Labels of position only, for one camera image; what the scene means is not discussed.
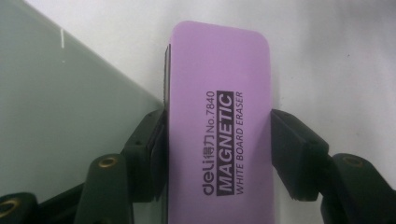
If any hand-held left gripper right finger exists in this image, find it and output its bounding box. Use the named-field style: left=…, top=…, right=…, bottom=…
left=270, top=108, right=331, bottom=203

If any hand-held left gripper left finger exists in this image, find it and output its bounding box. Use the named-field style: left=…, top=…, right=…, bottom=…
left=120, top=107, right=170, bottom=203

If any purple whiteboard eraser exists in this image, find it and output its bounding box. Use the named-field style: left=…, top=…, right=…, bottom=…
left=163, top=20, right=276, bottom=224

